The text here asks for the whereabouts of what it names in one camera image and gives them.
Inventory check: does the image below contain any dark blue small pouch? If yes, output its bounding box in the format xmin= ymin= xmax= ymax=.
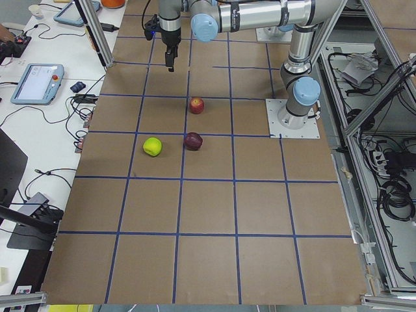
xmin=70 ymin=81 xmax=86 ymax=93

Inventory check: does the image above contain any green apple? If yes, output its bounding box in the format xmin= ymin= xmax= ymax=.
xmin=142 ymin=137 xmax=163 ymax=157

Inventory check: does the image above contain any white paper cup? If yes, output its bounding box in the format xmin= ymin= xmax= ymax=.
xmin=28 ymin=5 xmax=44 ymax=20

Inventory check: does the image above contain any black power adapter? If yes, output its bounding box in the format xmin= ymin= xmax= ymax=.
xmin=100 ymin=23 xmax=120 ymax=33

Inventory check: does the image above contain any dark red apple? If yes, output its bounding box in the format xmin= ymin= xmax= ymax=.
xmin=184 ymin=132 xmax=203 ymax=151

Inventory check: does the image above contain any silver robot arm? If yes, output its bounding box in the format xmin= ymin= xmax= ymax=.
xmin=142 ymin=0 xmax=346 ymax=130

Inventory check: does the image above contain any blue teach pendant tablet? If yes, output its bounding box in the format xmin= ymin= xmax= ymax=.
xmin=10 ymin=63 xmax=65 ymax=105

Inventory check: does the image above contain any aluminium frame post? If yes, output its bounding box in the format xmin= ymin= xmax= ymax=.
xmin=74 ymin=0 xmax=114 ymax=68

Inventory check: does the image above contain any red yellow apple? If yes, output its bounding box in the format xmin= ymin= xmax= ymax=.
xmin=189 ymin=97 xmax=205 ymax=114

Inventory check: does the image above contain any orange bucket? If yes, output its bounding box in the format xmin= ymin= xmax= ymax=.
xmin=101 ymin=0 xmax=125 ymax=9

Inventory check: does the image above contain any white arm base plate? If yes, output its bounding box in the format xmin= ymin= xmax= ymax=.
xmin=265 ymin=99 xmax=320 ymax=139

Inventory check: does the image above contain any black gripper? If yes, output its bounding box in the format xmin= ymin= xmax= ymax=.
xmin=162 ymin=29 xmax=181 ymax=72

